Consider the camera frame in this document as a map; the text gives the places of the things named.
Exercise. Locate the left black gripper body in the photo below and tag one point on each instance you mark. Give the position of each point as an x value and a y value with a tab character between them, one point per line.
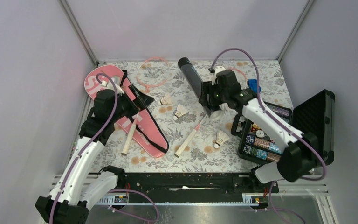
127	107

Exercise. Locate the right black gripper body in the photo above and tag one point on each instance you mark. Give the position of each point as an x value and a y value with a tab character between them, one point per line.
216	96

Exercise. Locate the white tube lid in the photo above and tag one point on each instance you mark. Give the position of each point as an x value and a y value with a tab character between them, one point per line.
216	115

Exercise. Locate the black shuttlecock tube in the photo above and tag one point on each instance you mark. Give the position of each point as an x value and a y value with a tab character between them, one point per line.
193	79

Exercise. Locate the white shuttlecock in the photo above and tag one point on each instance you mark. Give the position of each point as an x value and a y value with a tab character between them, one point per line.
166	100
221	138
180	111

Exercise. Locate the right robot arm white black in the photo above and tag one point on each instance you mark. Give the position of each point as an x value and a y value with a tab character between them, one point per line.
299	150

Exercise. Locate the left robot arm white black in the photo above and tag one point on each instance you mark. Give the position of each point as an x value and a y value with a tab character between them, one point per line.
67	203

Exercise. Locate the left pink badminton racket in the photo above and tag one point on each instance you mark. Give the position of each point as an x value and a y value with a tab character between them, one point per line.
148	83

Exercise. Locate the pink badminton racket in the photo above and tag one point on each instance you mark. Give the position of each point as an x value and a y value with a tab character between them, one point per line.
191	136
148	83

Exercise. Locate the right pink badminton racket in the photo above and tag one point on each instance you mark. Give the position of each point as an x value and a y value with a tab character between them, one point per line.
191	136

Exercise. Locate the blue toy car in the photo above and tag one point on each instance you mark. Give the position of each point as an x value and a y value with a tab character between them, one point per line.
253	85

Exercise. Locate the pink racket bag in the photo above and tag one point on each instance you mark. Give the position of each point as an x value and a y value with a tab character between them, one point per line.
105	104

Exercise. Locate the black poker chip case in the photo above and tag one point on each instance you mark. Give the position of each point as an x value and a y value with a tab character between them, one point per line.
315	115

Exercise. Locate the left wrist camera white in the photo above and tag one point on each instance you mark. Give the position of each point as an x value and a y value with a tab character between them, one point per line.
112	87

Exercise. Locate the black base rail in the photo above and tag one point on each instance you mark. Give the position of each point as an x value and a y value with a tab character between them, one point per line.
192	187

